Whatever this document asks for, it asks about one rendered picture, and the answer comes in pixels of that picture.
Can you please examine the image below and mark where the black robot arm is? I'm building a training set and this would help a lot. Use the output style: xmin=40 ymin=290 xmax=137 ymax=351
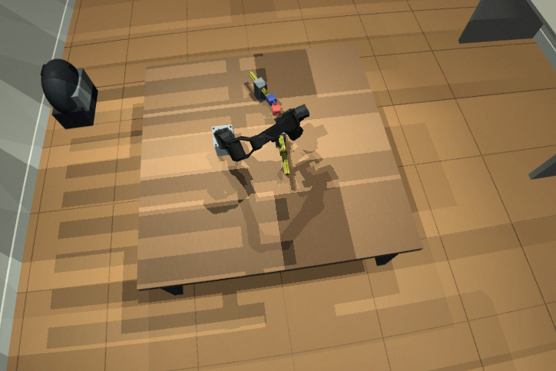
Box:
xmin=213 ymin=104 xmax=309 ymax=161

